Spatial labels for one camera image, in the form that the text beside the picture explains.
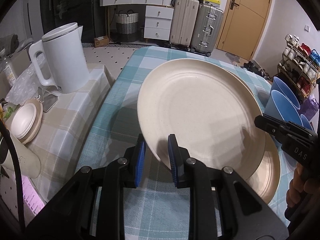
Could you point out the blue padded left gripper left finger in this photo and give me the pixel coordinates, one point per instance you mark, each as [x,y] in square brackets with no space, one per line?
[139,153]

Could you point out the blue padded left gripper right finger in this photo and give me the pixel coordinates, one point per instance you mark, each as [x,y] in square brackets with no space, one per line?
[176,157]

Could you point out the cream plate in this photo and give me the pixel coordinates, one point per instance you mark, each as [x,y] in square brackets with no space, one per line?
[155,89]
[266,174]

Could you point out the stacked cream bowls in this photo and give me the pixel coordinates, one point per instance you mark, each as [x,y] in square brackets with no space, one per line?
[27,120]

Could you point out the right hand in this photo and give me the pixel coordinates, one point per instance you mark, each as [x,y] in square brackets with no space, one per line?
[298,185]

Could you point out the purple rolled mat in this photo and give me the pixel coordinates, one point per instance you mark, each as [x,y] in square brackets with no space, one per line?
[309,107]

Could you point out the cream plate on table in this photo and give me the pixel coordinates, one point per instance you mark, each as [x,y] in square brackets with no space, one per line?
[266,174]

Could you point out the teal plaid tablecloth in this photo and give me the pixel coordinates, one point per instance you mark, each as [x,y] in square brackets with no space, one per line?
[157,209]

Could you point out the beige plaid tablecloth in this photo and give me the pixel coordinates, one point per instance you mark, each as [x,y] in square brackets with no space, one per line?
[64,129]

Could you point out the shoe rack with shoes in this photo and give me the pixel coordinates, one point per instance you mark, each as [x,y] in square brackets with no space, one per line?
[299,67]

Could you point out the patterned rug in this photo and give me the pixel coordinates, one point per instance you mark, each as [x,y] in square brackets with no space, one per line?
[114,56]

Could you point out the metal phone stand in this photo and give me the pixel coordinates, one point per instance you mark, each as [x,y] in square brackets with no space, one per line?
[47,99]

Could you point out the cream cup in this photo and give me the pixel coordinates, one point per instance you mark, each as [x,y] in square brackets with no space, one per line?
[30,164]

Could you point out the cardboard box on floor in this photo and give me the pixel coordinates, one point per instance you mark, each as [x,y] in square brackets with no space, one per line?
[101,41]

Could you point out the woven laundry basket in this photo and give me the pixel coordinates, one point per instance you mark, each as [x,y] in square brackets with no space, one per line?
[127,26]

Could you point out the white electric kettle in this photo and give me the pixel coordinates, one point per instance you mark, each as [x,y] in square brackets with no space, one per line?
[62,49]

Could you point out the white drawer cabinet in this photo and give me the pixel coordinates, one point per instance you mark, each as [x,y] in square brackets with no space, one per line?
[158,21]

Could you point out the silver grey suitcase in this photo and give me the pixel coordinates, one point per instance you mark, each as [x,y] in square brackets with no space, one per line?
[206,30]

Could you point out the beige suitcase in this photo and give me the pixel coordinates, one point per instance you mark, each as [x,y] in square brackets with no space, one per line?
[183,22]

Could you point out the yellow wooden door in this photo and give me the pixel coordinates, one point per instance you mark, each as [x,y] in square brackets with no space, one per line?
[243,25]

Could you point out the wall light switch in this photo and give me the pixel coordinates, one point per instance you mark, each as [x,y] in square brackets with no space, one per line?
[307,28]

